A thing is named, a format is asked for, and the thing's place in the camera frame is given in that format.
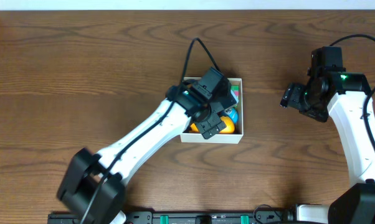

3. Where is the white cardboard box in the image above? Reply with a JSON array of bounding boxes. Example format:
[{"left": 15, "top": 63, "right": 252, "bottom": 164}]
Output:
[{"left": 180, "top": 78, "right": 244, "bottom": 144}]

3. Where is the blue ball with face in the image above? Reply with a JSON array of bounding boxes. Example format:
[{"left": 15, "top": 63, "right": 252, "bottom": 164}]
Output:
[{"left": 224, "top": 108, "right": 239, "bottom": 124}]

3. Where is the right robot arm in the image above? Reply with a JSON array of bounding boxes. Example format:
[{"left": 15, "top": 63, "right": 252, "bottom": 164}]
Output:
[{"left": 280, "top": 72, "right": 375, "bottom": 223}]

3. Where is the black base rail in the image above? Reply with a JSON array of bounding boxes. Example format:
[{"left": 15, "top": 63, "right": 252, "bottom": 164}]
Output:
[{"left": 47, "top": 203, "right": 361, "bottom": 224}]

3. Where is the multicoloured puzzle cube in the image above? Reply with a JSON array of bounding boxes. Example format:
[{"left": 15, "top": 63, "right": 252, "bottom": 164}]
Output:
[{"left": 230, "top": 85, "right": 240, "bottom": 104}]

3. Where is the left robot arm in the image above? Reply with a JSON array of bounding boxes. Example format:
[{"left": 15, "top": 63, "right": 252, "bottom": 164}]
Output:
[{"left": 57, "top": 83, "right": 239, "bottom": 223}]

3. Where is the orange toy dinosaur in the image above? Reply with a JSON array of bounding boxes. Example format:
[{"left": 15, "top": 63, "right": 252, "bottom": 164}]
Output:
[{"left": 188, "top": 116, "right": 235, "bottom": 134}]

